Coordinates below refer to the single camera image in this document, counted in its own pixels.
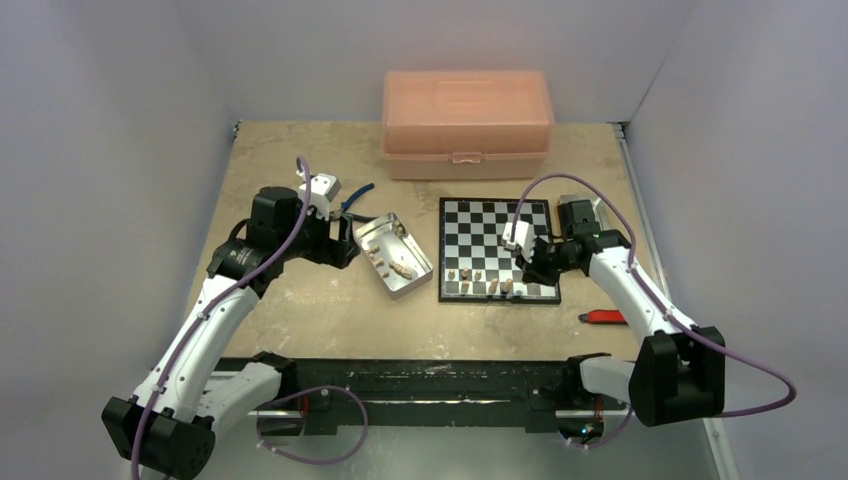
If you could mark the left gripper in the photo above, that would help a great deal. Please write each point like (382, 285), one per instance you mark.
(333, 252)

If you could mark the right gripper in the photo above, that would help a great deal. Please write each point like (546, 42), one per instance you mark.
(534, 263)

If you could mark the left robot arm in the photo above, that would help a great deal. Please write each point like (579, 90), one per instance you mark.
(212, 318)

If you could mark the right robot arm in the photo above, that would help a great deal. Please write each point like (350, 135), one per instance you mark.
(642, 311)

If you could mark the light wooden chess pieces pile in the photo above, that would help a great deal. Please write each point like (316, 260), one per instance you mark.
(386, 248)

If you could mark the black white chess board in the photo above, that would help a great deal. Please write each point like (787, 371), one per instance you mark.
(470, 232)

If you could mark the silver pink metal tin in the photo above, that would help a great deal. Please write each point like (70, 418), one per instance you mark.
(395, 286)

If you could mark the red black utility knife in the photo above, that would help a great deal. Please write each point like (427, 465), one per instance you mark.
(602, 317)

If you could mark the gold metal tin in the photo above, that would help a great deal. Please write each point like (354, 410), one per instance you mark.
(578, 209)

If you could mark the pink plastic storage box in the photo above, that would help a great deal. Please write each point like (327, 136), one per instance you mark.
(465, 125)

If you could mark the blue handled cutting pliers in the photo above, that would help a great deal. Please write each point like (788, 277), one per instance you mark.
(344, 209)

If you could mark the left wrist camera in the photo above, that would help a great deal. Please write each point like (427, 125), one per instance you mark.
(319, 191)

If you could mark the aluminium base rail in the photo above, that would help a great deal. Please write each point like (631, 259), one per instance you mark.
(324, 394)

